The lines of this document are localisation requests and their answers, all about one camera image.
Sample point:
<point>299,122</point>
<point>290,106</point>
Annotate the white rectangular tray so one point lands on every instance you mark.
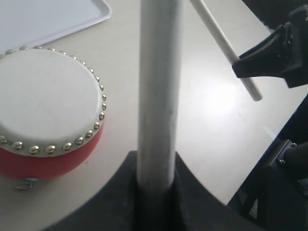
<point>37,22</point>

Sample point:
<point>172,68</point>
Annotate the red small drum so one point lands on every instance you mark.
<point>52,114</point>

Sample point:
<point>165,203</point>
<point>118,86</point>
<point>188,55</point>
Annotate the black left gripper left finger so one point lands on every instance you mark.
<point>133,199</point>

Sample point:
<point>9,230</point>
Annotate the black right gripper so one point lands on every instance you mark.
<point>284,50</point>

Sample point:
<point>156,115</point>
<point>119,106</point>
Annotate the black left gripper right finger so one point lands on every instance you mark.
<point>194,208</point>

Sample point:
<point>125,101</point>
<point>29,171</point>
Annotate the short wooden drumstick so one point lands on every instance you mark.
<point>225,46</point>

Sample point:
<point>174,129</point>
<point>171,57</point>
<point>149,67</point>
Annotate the long wooden drumstick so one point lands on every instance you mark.
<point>159,80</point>

